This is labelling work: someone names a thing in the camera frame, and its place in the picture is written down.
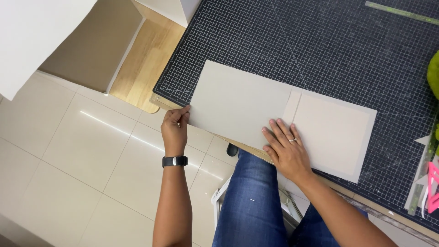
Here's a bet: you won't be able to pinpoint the narrow grey cardboard strip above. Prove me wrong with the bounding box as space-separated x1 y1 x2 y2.
282 90 302 125

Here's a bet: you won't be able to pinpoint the white stool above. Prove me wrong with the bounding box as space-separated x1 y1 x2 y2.
211 173 304 237

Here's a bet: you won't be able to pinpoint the white board sheet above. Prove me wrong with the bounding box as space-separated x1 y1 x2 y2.
0 0 98 101

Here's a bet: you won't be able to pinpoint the green fuzzy object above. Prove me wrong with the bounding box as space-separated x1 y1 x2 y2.
427 50 439 101

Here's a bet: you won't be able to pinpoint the black gridded cutting mat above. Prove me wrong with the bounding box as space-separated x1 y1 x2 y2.
153 0 439 234

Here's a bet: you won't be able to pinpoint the small grey cardboard panel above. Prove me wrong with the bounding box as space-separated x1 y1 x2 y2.
292 93 372 178

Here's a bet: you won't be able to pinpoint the person's right hand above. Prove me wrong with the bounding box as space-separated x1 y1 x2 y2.
262 118 313 184

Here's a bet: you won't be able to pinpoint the person's left hand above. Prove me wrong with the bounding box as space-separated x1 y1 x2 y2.
161 105 191 158

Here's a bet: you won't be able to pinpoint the large grey cardboard sheet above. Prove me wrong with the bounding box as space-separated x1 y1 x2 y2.
187 60 378 184

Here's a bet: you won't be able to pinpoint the pink plastic tool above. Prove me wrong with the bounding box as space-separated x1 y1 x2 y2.
427 161 439 214

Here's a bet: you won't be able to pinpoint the person's blue jeans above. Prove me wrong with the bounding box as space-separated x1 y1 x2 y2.
211 148 369 247

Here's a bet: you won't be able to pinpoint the black wrist watch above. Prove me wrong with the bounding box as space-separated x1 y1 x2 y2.
162 156 188 168

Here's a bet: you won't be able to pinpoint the long green ruler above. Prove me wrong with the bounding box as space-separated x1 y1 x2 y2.
364 1 439 26

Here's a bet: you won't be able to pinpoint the green transparent ruler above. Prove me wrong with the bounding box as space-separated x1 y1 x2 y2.
407 113 439 217

